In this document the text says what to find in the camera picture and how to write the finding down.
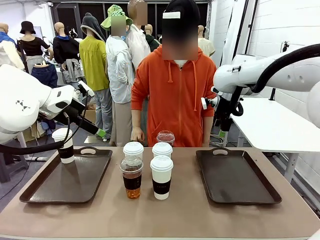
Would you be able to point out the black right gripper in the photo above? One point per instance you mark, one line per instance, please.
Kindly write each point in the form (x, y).
(226, 122)

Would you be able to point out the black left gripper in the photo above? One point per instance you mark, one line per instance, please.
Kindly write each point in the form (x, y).
(80, 117)

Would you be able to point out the white paper cup black sleeve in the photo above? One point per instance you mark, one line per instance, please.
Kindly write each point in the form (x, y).
(161, 180)
(133, 148)
(162, 149)
(67, 158)

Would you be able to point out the clear iced tea cup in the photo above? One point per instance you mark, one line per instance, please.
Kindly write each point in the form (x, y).
(165, 137)
(131, 182)

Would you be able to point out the person's right forearm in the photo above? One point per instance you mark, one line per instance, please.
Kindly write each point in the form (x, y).
(137, 120)

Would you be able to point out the person's left forearm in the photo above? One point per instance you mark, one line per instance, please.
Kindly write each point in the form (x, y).
(208, 130)

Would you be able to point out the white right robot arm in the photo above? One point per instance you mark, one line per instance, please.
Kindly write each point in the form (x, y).
(287, 72)

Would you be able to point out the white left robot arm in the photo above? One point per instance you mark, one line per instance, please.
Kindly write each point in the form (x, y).
(20, 100)

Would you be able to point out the dark brown serving tray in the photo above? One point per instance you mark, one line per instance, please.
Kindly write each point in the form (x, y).
(235, 180)
(75, 180)

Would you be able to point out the person's right hand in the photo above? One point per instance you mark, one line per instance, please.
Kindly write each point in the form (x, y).
(137, 137)

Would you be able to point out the cardboard box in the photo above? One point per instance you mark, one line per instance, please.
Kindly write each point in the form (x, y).
(90, 115)

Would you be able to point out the white side table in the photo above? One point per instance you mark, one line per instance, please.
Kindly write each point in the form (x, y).
(270, 125)

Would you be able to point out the person in orange hoodie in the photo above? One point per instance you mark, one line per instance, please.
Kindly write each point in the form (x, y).
(175, 100)

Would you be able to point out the mannequin in yellow-green shirt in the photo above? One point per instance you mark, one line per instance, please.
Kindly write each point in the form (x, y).
(93, 62)

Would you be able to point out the mannequin torso in jeans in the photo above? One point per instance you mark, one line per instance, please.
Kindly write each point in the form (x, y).
(45, 73)

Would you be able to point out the mannequin in beige shirt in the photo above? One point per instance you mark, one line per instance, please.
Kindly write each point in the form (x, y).
(208, 47)

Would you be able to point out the mannequin in black hoodie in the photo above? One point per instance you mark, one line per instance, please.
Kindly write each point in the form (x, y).
(62, 50)

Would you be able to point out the grey stool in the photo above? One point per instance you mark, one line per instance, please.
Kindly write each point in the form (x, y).
(15, 165)

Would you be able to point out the tall mannequin in white shirt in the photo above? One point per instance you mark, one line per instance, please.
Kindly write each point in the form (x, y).
(137, 47)

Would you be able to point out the mannequin in dark green jacket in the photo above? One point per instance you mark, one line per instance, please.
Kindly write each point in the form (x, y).
(151, 42)

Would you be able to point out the black tripod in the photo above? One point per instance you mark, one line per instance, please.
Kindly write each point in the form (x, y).
(285, 46)

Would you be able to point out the mannequin in black top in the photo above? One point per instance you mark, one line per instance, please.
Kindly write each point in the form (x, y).
(31, 46)

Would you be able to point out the green checked sun hat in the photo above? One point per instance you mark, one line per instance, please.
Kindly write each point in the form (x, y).
(112, 12)

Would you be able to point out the mannequin in blue white jacket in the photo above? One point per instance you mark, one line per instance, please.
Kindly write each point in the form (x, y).
(7, 52)

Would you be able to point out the black bucket hat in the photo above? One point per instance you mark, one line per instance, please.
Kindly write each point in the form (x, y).
(27, 27)

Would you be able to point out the black beanie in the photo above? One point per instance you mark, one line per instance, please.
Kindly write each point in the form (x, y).
(187, 7)

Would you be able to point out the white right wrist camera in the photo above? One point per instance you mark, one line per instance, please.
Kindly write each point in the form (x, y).
(204, 103)

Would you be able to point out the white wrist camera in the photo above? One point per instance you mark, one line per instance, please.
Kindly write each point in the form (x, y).
(86, 88)
(204, 103)

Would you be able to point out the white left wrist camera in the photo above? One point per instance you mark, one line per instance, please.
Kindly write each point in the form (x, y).
(86, 88)

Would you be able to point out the white head-mounted camera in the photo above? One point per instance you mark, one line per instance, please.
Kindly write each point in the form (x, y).
(171, 15)

